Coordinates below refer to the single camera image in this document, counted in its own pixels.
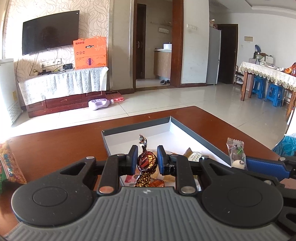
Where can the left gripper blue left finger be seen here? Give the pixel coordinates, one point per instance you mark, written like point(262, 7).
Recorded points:
point(131, 160)

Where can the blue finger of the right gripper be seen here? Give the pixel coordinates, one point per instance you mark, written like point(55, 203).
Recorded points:
point(276, 169)

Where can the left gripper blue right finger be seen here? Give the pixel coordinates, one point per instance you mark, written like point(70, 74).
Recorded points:
point(166, 164)

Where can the brown foil candy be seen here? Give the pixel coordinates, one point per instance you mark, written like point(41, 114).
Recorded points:
point(147, 163)

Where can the brown gold pastry packet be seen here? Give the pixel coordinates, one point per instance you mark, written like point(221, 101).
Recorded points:
point(192, 156)

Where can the clear small candy packet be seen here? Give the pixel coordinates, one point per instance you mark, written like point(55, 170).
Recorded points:
point(236, 153)

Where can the green shrimp chips bag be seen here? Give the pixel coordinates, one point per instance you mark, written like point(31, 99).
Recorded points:
point(10, 170)

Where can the grey shallow cardboard box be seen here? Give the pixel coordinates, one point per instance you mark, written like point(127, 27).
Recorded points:
point(174, 136)

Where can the purple detergent bottle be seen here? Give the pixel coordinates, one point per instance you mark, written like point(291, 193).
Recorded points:
point(96, 104)

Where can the red wooden tv cabinet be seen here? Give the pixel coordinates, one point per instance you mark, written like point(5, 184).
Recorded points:
point(71, 102)

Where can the blue plastic stool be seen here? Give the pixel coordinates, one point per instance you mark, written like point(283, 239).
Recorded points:
point(259, 87)
point(275, 94)

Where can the pair of slippers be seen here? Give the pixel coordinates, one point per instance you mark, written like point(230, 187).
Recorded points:
point(165, 82)

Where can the dining table with lace cloth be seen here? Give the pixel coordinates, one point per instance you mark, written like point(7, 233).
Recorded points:
point(272, 75)

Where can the white patterned cabinet cloth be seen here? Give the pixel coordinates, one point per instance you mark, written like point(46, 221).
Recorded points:
point(67, 83)

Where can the wooden kitchen cabinet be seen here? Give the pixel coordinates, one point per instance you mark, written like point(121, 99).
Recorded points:
point(162, 64)

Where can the black router box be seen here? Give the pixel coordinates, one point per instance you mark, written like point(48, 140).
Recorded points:
point(68, 66)

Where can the orange gift box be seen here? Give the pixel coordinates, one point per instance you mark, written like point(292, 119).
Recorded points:
point(90, 52)

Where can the silver refrigerator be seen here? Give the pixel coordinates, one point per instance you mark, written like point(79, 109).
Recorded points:
point(213, 56)

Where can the white chest freezer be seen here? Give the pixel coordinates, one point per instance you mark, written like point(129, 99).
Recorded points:
point(10, 105)

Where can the black wall television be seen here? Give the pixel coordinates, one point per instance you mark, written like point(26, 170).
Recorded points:
point(51, 31)

